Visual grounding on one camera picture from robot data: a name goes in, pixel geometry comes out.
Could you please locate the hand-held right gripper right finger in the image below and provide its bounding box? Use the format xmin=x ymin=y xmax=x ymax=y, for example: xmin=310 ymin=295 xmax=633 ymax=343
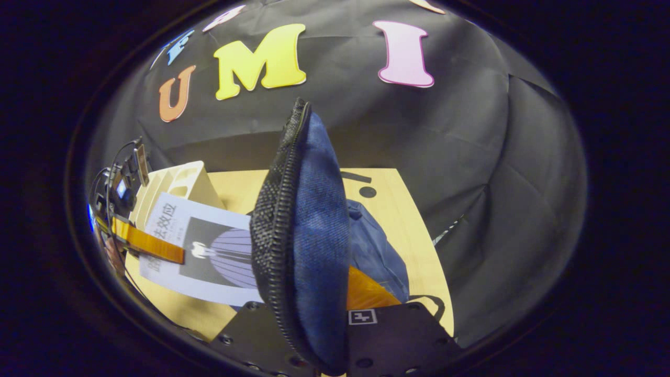
xmin=345 ymin=264 xmax=465 ymax=377

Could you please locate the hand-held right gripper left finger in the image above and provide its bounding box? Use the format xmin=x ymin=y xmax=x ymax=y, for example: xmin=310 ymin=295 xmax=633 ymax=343
xmin=209 ymin=301 xmax=317 ymax=377

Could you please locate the white book with figure illustration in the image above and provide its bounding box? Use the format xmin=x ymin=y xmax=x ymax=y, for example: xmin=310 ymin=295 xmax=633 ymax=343
xmin=139 ymin=192 xmax=263 ymax=308

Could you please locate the white plastic bookshelf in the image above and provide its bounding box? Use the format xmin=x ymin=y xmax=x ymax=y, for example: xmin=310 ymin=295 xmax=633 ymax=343
xmin=128 ymin=160 xmax=227 ymax=232

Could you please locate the blue schoolbag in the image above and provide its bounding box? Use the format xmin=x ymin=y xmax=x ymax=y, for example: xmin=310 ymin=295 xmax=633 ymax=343
xmin=250 ymin=97 xmax=446 ymax=376

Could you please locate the black backdrop cloth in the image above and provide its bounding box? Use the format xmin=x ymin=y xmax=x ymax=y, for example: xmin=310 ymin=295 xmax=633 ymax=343
xmin=86 ymin=0 xmax=588 ymax=346

